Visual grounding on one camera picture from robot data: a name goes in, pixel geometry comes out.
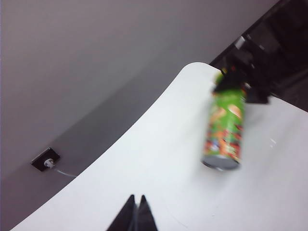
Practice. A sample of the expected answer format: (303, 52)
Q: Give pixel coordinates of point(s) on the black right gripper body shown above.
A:
(243, 62)

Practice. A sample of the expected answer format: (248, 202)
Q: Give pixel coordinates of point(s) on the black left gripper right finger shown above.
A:
(145, 217)

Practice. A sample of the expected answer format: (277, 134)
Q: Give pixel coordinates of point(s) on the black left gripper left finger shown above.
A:
(124, 217)

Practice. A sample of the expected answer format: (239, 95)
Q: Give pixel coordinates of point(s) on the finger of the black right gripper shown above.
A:
(256, 96)
(227, 84)

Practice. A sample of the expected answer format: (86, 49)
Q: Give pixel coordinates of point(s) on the green chips can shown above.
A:
(225, 125)

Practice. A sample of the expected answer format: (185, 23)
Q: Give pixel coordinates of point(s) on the grey plug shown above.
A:
(49, 163)

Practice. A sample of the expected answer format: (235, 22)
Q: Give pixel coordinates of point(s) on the black wall socket plate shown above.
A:
(39, 160)

